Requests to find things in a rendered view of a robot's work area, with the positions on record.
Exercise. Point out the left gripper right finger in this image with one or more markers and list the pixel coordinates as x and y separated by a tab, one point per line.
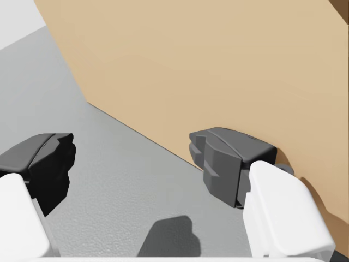
245	177

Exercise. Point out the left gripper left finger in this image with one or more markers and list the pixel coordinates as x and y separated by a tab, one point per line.
41	177

